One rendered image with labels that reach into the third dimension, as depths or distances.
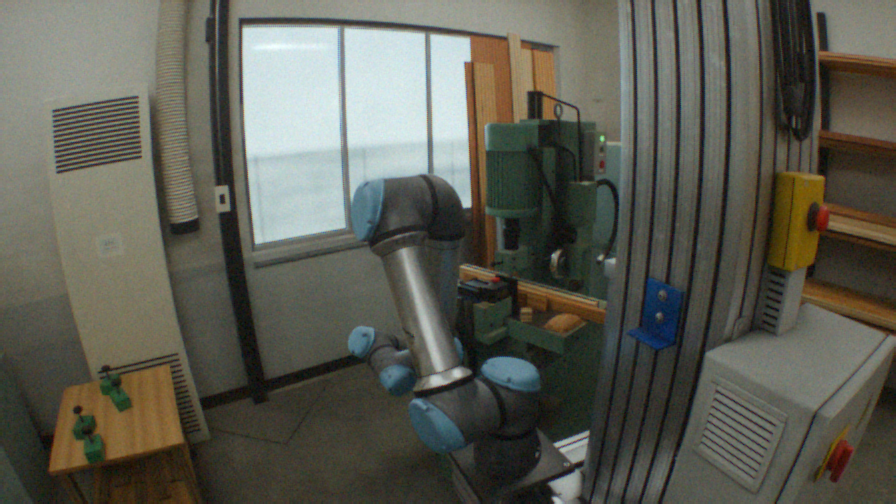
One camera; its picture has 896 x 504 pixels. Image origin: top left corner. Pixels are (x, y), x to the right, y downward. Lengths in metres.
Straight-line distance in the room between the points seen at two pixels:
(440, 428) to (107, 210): 1.77
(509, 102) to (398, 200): 2.53
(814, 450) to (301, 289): 2.57
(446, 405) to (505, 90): 2.73
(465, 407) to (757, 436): 0.49
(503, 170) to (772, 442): 1.18
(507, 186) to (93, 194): 1.72
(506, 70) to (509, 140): 1.90
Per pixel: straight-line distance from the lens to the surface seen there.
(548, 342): 1.44
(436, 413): 0.83
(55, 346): 2.74
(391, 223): 0.86
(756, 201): 0.66
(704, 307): 0.69
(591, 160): 1.73
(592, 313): 1.51
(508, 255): 1.59
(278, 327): 2.78
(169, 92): 2.31
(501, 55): 3.38
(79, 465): 1.84
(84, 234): 2.23
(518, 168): 1.51
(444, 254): 0.99
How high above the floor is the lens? 1.51
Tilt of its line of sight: 16 degrees down
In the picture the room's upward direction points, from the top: 1 degrees counter-clockwise
